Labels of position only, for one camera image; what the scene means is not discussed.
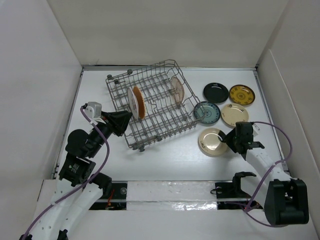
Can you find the yellow and brown patterned plate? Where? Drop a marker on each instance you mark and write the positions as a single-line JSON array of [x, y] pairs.
[[242, 95]]

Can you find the brown translucent square plate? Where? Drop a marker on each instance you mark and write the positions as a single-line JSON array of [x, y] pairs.
[[177, 89]]

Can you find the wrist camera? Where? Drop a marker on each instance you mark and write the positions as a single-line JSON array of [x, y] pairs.
[[256, 130], [93, 110]]

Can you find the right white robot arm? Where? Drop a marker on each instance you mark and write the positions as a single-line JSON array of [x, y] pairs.
[[283, 198]]

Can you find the orange woven round plate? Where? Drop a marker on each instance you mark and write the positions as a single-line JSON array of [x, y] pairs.
[[141, 103]]

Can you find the cream plate with black print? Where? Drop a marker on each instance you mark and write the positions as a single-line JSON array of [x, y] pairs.
[[232, 113]]

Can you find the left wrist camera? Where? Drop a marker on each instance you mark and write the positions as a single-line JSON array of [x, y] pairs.
[[93, 110]]

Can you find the cream plate with gold centre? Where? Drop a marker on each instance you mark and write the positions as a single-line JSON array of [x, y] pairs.
[[211, 143]]

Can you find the blue floral teal plate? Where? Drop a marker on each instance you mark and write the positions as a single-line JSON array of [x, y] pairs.
[[207, 113]]

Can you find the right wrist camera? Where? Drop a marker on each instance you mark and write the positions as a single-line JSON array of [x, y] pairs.
[[256, 130]]

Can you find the black round plate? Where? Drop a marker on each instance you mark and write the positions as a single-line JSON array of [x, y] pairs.
[[215, 93]]

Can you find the white plate with red characters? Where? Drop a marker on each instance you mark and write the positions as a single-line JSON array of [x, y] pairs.
[[133, 103]]

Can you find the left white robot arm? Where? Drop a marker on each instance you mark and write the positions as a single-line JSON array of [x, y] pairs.
[[78, 187]]

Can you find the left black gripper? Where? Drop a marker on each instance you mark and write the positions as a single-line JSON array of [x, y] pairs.
[[117, 121]]

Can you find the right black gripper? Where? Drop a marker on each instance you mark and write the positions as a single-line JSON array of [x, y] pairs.
[[228, 138]]

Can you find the grey wire dish rack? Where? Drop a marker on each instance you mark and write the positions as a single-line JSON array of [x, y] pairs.
[[164, 118]]

